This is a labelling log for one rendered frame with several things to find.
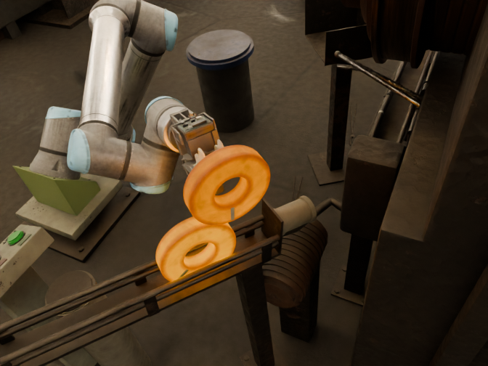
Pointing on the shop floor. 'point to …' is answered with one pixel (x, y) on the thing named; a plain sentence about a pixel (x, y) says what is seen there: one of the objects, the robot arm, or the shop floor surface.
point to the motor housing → (297, 279)
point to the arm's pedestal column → (105, 221)
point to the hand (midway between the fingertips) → (226, 179)
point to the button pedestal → (30, 284)
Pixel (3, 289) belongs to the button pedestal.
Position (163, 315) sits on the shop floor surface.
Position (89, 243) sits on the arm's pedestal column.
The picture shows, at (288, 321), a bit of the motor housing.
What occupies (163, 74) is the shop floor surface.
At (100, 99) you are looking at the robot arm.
